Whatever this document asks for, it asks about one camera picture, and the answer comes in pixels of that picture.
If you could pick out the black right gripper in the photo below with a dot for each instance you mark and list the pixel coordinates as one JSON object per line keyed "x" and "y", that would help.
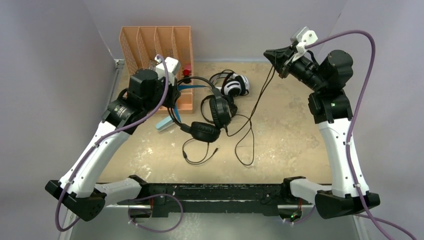
{"x": 282, "y": 58}

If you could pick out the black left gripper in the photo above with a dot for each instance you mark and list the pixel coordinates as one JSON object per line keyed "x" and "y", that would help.
{"x": 174, "y": 94}

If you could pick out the white and black headphones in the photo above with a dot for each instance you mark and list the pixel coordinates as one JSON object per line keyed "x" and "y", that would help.
{"x": 233, "y": 84}

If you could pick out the small black on-ear headphones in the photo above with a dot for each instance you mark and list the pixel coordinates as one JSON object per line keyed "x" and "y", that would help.
{"x": 218, "y": 119}

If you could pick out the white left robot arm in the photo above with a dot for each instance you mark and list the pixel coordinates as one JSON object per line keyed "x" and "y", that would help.
{"x": 78, "y": 190}

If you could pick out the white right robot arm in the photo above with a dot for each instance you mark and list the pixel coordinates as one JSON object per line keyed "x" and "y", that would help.
{"x": 349, "y": 193}

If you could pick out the red cap right slot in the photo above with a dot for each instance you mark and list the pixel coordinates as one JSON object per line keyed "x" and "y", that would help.
{"x": 186, "y": 72}

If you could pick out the light blue stapler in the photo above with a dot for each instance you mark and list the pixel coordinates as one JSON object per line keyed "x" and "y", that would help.
{"x": 164, "y": 124}

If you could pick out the pink item right slot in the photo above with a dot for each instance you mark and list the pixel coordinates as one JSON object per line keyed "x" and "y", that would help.
{"x": 188, "y": 67}

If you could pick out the peach plastic file organizer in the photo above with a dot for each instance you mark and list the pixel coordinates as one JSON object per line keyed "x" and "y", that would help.
{"x": 141, "y": 44}

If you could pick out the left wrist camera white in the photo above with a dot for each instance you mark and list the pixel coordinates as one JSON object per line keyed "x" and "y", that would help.
{"x": 170, "y": 66}

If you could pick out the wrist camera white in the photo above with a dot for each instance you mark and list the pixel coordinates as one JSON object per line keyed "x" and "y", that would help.
{"x": 170, "y": 66}
{"x": 302, "y": 38}

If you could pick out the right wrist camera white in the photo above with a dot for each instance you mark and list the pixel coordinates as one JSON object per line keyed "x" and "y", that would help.
{"x": 302, "y": 38}

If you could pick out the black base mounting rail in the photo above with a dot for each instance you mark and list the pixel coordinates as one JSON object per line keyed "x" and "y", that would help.
{"x": 214, "y": 198}

